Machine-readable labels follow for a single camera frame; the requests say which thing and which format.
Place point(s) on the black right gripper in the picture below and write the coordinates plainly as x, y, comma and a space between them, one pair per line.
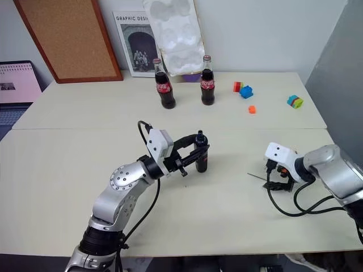
279, 175

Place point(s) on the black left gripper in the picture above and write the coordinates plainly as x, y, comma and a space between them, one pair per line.
172, 163

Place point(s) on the small dark bottle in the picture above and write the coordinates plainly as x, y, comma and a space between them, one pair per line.
202, 158

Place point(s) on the thin metal screwdriver bit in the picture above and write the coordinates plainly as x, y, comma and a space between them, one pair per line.
255, 176

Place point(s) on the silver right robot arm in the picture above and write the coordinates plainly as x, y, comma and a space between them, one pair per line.
334, 173

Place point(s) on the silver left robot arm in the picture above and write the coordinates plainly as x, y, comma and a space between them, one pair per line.
119, 195

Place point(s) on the glass cola bottle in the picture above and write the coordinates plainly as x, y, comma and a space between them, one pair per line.
207, 85
164, 88

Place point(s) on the purple bowl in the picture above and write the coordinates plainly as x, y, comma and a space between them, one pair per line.
191, 77

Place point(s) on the small orange toy block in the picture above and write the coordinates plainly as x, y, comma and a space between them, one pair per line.
252, 109

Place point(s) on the red yellow green block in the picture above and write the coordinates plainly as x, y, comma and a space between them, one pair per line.
237, 86

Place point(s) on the blue toy block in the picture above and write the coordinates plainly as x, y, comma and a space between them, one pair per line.
246, 92

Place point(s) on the cyan green red block stack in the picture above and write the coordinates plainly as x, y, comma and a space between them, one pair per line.
295, 102

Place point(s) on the graphic design book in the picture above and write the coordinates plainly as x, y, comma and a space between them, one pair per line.
136, 51

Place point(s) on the white moulded packaging sheet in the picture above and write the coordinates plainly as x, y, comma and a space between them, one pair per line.
175, 37

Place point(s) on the grey partition panel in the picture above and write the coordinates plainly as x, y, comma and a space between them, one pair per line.
337, 71

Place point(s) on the wood-framed cork board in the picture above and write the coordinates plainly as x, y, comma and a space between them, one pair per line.
71, 39

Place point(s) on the dark laptop keyboard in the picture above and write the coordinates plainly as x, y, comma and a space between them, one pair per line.
11, 116

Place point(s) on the pink desk calendar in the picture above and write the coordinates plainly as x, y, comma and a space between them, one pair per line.
17, 82

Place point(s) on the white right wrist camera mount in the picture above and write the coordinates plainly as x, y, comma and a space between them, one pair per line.
279, 156

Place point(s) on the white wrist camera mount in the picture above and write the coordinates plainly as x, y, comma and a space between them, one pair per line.
279, 156
157, 144

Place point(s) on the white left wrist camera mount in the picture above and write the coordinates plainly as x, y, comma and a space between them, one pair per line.
157, 144

